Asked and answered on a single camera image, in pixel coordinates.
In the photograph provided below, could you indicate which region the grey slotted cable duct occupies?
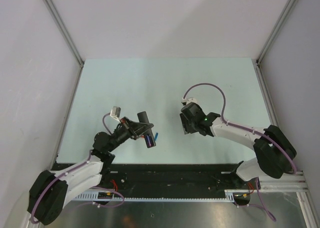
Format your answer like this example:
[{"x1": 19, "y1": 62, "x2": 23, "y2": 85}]
[{"x1": 72, "y1": 190, "x2": 251, "y2": 203}]

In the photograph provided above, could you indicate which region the black remote control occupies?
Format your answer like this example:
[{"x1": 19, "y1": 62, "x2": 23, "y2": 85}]
[{"x1": 136, "y1": 111, "x2": 157, "y2": 150}]

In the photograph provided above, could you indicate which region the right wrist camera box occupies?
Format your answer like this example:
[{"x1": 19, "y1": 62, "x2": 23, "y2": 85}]
[{"x1": 181, "y1": 97, "x2": 198, "y2": 106}]

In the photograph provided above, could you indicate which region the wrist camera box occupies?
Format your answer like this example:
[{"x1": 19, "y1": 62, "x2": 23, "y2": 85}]
[
  {"x1": 181, "y1": 97, "x2": 198, "y2": 106},
  {"x1": 109, "y1": 106, "x2": 121, "y2": 122}
]

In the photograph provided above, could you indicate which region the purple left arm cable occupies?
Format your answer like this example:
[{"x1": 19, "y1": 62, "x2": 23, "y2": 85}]
[{"x1": 29, "y1": 113, "x2": 116, "y2": 224}]

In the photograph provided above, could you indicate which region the aluminium frame post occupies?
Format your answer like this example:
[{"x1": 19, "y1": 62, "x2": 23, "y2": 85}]
[
  {"x1": 43, "y1": 0, "x2": 84, "y2": 68},
  {"x1": 255, "y1": 0, "x2": 299, "y2": 64}
]

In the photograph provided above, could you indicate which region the blue magenta battery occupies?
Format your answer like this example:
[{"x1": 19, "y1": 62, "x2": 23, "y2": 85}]
[{"x1": 147, "y1": 136, "x2": 154, "y2": 148}]

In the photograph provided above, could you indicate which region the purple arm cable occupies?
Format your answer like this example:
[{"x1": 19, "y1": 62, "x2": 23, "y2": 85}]
[
  {"x1": 183, "y1": 82, "x2": 298, "y2": 175},
  {"x1": 29, "y1": 113, "x2": 116, "y2": 224}
]

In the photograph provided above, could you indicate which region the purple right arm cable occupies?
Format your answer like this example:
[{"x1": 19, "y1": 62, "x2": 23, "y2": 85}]
[{"x1": 183, "y1": 82, "x2": 298, "y2": 175}]

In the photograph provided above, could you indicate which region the aluminium frame post left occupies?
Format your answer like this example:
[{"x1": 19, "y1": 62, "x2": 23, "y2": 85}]
[{"x1": 43, "y1": 0, "x2": 84, "y2": 68}]

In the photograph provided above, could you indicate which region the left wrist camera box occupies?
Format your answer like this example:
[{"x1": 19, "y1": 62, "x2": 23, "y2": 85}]
[{"x1": 109, "y1": 106, "x2": 121, "y2": 122}]

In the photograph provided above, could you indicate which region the aluminium frame post right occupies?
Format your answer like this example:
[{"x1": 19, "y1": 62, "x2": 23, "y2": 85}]
[{"x1": 255, "y1": 0, "x2": 299, "y2": 64}]

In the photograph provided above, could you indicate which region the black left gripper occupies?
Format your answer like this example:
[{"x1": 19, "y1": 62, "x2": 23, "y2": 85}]
[{"x1": 106, "y1": 116, "x2": 153, "y2": 152}]

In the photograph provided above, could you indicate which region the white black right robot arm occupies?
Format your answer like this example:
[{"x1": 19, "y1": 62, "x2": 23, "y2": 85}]
[{"x1": 179, "y1": 102, "x2": 297, "y2": 189}]

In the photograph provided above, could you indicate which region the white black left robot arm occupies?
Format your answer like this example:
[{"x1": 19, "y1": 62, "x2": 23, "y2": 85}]
[{"x1": 27, "y1": 112, "x2": 154, "y2": 225}]

